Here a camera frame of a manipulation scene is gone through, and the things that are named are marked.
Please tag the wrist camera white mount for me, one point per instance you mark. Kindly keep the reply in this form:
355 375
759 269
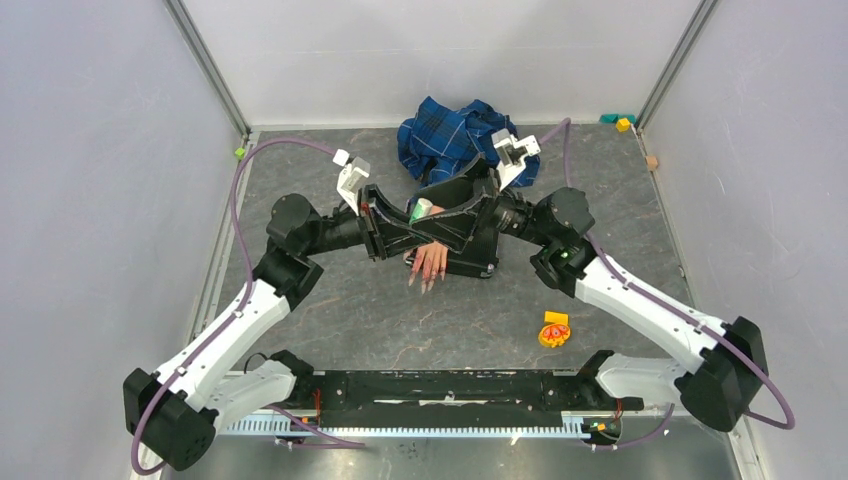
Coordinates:
354 175
518 159

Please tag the tan wooden cube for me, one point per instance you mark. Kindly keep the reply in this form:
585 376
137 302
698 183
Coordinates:
652 163

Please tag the blue plaid shirt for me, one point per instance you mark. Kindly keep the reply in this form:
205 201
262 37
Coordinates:
438 142

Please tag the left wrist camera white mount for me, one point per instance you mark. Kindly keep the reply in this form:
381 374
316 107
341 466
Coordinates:
354 175

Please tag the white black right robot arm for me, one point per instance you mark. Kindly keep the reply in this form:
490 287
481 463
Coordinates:
721 365

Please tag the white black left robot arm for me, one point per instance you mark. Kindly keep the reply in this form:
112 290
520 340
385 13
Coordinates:
175 412

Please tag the white cap nail polish bottle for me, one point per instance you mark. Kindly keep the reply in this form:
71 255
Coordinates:
420 209

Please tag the teal block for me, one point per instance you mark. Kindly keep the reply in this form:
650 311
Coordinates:
613 118

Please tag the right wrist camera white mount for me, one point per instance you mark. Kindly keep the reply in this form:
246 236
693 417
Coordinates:
518 159

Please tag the yellow cube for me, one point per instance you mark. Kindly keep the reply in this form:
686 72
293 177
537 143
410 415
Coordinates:
623 124

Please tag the fake hand with painted nails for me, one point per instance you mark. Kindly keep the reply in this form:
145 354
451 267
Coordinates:
429 264

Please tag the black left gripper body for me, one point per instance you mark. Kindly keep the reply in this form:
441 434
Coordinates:
374 230

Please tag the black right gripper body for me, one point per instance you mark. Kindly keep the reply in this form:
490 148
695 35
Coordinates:
484 213

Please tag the yellow orange toy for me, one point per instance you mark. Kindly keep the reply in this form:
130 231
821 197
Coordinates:
555 331

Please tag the black ribbed block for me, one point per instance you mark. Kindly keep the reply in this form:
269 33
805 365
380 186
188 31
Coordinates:
478 259

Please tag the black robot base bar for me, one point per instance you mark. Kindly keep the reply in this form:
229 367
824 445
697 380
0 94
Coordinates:
449 398

